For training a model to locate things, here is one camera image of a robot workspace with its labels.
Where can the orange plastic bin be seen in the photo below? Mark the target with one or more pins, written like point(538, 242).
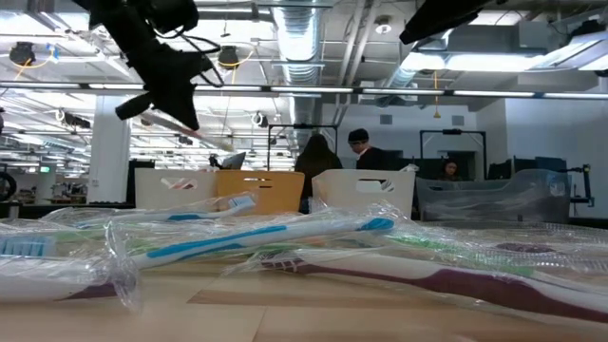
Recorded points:
point(280, 195)

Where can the white plastic bin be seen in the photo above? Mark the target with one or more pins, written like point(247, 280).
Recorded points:
point(332, 199)
point(147, 195)

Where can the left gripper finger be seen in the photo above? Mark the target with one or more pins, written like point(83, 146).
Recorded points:
point(135, 107)
point(183, 111)

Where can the person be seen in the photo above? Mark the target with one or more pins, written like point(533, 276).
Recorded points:
point(368, 157)
point(316, 161)
point(449, 170)

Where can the silver ventilation duct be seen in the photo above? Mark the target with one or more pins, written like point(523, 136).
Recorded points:
point(297, 47)
point(404, 76)

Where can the grey tilted monitor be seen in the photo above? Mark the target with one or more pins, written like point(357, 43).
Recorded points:
point(235, 160)

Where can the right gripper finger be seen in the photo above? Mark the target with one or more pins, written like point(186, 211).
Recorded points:
point(437, 19)

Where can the blue toothbrush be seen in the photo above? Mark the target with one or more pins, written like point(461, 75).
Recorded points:
point(242, 204)
point(214, 241)
point(375, 185)
point(408, 167)

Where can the green exit sign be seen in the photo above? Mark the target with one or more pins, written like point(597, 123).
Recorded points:
point(45, 169)

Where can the LED light bar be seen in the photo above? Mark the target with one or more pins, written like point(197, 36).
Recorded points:
point(309, 89)

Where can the grey translucent plastic bin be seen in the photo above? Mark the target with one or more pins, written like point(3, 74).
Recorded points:
point(475, 199)

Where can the black office partition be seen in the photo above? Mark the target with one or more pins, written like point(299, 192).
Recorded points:
point(404, 161)

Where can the black rig frame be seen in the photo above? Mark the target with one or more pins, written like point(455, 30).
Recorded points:
point(451, 131)

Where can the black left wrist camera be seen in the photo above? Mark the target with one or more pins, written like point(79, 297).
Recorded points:
point(173, 14)

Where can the white square pillar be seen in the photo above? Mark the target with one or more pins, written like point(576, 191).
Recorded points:
point(109, 161)

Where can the orange toothbrush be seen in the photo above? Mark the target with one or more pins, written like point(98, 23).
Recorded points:
point(209, 141)
point(178, 184)

